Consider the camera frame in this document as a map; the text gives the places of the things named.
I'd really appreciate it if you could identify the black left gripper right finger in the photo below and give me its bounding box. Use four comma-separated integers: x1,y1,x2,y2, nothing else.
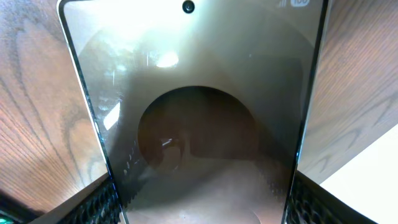
285,171,375,224

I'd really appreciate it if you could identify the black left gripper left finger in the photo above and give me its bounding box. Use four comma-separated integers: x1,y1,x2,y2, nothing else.
30,175,121,224

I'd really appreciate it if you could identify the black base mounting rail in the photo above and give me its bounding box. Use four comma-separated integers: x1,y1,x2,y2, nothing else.
1,191,41,223

